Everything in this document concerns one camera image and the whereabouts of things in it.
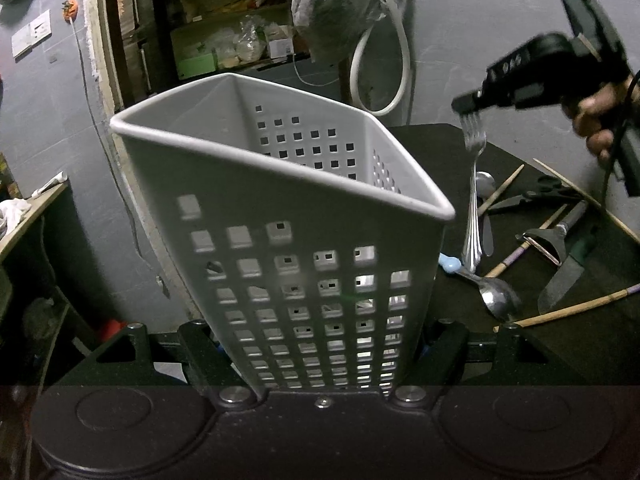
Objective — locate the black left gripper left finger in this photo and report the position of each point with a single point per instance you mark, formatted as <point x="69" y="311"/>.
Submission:
<point x="210" y="370"/>

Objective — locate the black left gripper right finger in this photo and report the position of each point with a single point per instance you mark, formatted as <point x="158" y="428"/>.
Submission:
<point x="438" y="366"/>

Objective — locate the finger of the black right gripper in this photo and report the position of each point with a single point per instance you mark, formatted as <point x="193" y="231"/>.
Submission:
<point x="478" y="100"/>

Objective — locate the silver fork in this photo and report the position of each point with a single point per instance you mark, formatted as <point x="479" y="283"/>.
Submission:
<point x="475" y="142"/>

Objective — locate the white perforated utensil basket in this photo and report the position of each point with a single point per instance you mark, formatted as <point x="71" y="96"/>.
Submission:
<point x="305" y="233"/>

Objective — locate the person's right hand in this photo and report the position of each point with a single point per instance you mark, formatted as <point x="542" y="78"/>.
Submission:
<point x="596" y="116"/>

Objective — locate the long wooden chopstick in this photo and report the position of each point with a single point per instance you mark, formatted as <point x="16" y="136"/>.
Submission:
<point x="578" y="308"/>

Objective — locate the black scissors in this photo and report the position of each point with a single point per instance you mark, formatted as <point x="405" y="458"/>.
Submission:
<point x="546" y="188"/>

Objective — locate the thin wooden chopstick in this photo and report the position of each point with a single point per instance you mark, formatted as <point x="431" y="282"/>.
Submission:
<point x="587" y="196"/>

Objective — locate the wooden side counter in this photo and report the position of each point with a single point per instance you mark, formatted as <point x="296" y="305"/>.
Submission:
<point x="21" y="214"/>

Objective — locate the green box on shelf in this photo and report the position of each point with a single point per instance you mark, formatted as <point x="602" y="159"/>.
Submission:
<point x="196" y="66"/>

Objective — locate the silver spoon blue handle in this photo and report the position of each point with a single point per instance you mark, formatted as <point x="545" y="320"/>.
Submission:
<point x="499" y="298"/>

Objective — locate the plastic bag on wall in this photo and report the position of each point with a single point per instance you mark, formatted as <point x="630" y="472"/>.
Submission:
<point x="333" y="28"/>

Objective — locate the white wall switch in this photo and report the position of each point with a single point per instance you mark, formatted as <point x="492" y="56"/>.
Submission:
<point x="31" y="34"/>

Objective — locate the orange wall hook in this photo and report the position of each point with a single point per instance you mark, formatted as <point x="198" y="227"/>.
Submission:
<point x="70" y="10"/>

